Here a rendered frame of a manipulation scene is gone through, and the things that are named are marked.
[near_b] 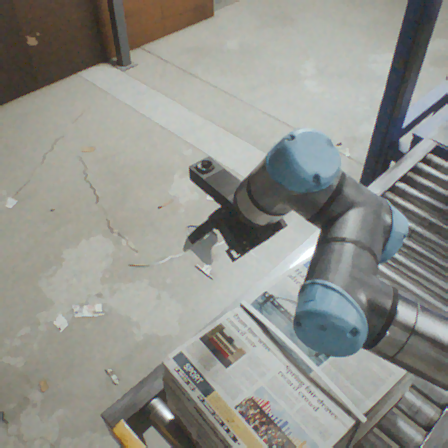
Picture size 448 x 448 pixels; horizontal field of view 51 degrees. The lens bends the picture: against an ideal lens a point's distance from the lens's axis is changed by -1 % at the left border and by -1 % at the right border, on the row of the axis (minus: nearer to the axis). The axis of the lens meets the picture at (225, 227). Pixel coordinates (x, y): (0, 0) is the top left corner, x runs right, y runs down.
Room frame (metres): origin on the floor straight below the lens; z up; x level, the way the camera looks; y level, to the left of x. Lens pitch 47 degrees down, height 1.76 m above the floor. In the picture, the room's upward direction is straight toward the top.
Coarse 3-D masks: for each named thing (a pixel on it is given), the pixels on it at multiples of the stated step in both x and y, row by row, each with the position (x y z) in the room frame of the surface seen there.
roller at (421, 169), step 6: (420, 162) 1.20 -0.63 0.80; (414, 168) 1.18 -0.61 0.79; (420, 168) 1.17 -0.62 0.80; (426, 168) 1.16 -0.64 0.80; (432, 168) 1.16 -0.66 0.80; (420, 174) 1.15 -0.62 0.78; (426, 174) 1.14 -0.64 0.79; (432, 174) 1.14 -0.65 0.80; (438, 174) 1.13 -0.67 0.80; (444, 174) 1.13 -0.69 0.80; (432, 180) 1.12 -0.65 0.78; (438, 180) 1.12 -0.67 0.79; (444, 180) 1.11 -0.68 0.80; (444, 186) 1.10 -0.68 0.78
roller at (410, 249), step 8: (408, 240) 0.86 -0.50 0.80; (400, 248) 0.84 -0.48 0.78; (408, 248) 0.83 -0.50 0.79; (416, 248) 0.83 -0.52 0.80; (424, 248) 0.83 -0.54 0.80; (408, 256) 0.82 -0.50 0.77; (416, 256) 0.81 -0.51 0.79; (424, 256) 0.80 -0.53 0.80; (432, 256) 0.80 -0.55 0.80; (424, 264) 0.79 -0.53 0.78; (432, 264) 0.78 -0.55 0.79; (440, 264) 0.77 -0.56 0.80; (432, 272) 0.77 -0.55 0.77; (440, 272) 0.76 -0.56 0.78
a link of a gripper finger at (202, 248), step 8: (200, 240) 0.51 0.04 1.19; (208, 240) 0.51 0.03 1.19; (216, 240) 0.50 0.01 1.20; (184, 248) 0.52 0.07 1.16; (192, 248) 0.51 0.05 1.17; (200, 248) 0.51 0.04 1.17; (208, 248) 0.50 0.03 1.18; (200, 256) 0.50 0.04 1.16; (208, 256) 0.49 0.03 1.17; (208, 264) 0.49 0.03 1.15
